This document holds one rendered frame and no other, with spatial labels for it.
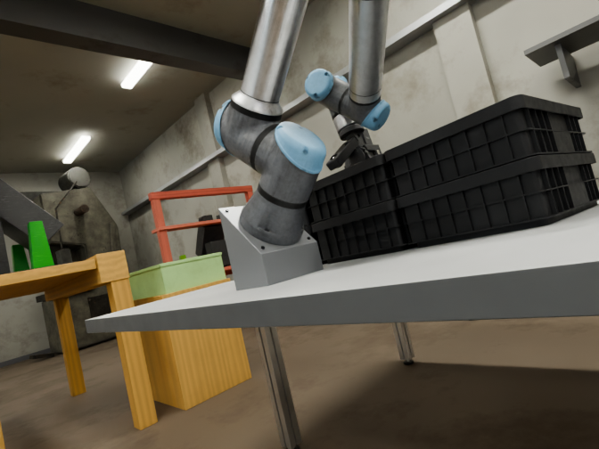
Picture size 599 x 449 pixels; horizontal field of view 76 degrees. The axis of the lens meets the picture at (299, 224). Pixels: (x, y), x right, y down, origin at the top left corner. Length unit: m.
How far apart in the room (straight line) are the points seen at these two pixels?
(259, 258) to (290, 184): 0.16
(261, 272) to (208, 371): 1.84
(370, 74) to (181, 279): 1.94
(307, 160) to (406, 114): 3.15
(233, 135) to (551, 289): 0.67
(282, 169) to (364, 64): 0.28
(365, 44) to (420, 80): 3.04
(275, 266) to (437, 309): 0.48
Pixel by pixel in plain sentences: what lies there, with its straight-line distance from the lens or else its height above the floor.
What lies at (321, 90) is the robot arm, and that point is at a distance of 0.99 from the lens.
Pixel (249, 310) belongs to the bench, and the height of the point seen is 0.69.
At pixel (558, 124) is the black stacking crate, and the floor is 0.89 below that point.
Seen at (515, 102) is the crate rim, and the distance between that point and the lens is 0.78.
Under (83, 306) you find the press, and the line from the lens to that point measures 7.42.
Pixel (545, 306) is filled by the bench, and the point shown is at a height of 0.67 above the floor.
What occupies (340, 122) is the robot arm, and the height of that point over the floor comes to 1.07.
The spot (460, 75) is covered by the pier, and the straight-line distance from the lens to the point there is 3.61.
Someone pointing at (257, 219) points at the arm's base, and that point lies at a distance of 0.82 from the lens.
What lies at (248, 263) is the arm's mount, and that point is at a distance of 0.83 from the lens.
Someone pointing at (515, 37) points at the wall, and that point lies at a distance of 3.64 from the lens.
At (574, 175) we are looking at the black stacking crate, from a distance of 0.98.
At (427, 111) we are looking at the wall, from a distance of 3.78.
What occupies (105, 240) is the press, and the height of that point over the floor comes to 1.75.
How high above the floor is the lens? 0.76
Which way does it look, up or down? 4 degrees up
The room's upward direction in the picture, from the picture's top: 13 degrees counter-clockwise
